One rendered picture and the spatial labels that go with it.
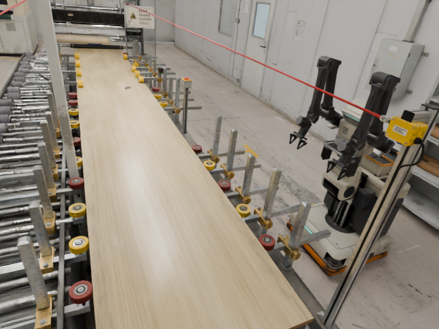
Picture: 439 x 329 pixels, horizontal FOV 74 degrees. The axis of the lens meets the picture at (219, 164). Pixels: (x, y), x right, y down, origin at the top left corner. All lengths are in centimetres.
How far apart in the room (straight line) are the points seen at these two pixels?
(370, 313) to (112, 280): 193
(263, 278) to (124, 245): 62
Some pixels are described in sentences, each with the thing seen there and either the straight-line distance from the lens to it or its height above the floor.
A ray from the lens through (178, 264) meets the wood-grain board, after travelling 132.
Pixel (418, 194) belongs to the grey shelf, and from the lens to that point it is 411.
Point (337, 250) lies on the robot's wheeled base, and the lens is 255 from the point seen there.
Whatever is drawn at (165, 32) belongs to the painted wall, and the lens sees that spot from 1238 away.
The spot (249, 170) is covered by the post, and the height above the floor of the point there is 102.
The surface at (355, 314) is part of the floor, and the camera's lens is 259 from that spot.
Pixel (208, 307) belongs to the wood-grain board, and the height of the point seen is 90.
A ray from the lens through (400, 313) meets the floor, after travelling 278.
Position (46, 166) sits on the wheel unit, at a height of 101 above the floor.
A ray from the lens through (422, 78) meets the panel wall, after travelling 411.
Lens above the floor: 190
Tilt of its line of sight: 30 degrees down
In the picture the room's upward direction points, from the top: 7 degrees clockwise
